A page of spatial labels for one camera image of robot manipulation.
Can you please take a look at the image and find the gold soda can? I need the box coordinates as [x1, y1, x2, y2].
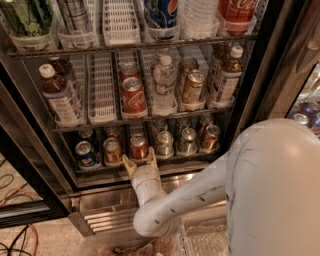
[200, 124, 221, 152]
[198, 113, 213, 130]

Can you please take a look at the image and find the gold can middle front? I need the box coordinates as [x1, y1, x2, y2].
[182, 70, 206, 104]

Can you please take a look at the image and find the blue pepsi can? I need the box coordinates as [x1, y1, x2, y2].
[144, 0, 178, 29]
[78, 128, 98, 147]
[75, 141, 100, 169]

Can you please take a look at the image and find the tea bottle right rear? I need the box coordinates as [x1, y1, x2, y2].
[211, 44, 230, 80]

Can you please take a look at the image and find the orange soda can front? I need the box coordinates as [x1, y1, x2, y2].
[103, 137, 122, 164]

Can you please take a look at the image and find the red coke can top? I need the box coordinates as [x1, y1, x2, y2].
[218, 0, 259, 35]

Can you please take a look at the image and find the tea bottle left rear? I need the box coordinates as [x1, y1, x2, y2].
[49, 57, 74, 80]

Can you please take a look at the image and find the blue pepsi can front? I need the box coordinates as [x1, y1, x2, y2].
[75, 141, 100, 169]

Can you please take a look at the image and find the orange soda can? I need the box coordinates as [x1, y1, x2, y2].
[104, 126, 121, 139]
[103, 137, 122, 164]

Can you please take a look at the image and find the red coke can bottom shelf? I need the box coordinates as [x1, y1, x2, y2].
[130, 134, 149, 160]

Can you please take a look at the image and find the orange cable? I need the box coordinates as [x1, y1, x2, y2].
[0, 188, 42, 256]

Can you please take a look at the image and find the tea bottle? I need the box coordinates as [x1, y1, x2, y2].
[39, 64, 83, 127]
[49, 57, 74, 80]
[212, 45, 243, 104]
[211, 44, 230, 80]

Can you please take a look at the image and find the tea bottle left front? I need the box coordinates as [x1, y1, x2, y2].
[39, 64, 83, 127]

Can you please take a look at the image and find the green soda can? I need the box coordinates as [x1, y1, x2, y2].
[177, 128, 197, 155]
[176, 117, 191, 133]

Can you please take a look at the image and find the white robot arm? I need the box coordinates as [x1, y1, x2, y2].
[124, 118, 320, 256]

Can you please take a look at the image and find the clear plastic bin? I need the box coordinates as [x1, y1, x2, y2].
[75, 230, 187, 256]
[182, 216, 228, 256]

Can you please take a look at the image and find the silver can top shelf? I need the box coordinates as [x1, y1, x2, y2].
[57, 0, 93, 35]

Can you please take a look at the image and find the silver green can rear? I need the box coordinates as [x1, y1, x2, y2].
[151, 119, 168, 136]

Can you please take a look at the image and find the gold soda can front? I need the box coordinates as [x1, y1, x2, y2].
[200, 124, 221, 152]

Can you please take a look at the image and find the green soda can front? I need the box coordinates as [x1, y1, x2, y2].
[177, 128, 197, 155]

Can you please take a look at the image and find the left open fridge door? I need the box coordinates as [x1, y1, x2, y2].
[0, 64, 71, 228]

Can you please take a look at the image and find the green soda can rear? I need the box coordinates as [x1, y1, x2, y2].
[176, 117, 191, 133]

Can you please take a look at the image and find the blue pepsi can rear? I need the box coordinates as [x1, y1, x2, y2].
[78, 128, 98, 147]

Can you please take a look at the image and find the steel fridge bottom grille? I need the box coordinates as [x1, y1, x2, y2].
[68, 171, 228, 238]

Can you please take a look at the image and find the silver green can front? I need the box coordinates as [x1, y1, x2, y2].
[155, 131, 173, 157]

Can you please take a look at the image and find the orange soda can rear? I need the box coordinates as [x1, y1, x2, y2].
[104, 126, 121, 139]

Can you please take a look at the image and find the gold can middle rear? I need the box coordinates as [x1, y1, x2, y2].
[178, 56, 199, 84]

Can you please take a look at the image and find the tea bottle right front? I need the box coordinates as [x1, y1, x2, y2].
[212, 45, 243, 104]

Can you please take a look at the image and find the clear water bottle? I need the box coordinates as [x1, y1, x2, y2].
[178, 0, 219, 40]
[152, 55, 177, 110]

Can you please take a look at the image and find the clear water bottle top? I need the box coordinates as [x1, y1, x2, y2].
[178, 0, 219, 40]

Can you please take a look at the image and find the right glass fridge door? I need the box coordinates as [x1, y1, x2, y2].
[230, 0, 320, 136]

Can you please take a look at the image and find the blue pepsi can top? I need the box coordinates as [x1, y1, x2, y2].
[144, 0, 178, 29]

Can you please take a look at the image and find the red coke can middle front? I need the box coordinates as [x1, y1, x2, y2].
[121, 77, 147, 114]

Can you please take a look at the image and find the red coke can middle rear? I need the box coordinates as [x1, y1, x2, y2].
[119, 63, 141, 82]

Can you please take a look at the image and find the clear plastic bin left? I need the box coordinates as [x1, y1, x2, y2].
[75, 230, 187, 256]

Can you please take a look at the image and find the silver green can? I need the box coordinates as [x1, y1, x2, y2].
[151, 119, 168, 136]
[155, 131, 173, 157]

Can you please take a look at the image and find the gold soda can rear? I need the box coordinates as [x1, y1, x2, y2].
[198, 113, 213, 130]

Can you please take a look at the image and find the empty white top tray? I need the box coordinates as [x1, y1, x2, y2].
[102, 0, 141, 46]

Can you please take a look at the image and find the clear plastic bin right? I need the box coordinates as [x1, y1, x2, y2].
[182, 216, 228, 256]

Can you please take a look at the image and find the black cable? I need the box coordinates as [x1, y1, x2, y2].
[0, 225, 33, 256]

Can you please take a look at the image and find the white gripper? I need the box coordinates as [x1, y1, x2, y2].
[122, 147, 160, 184]

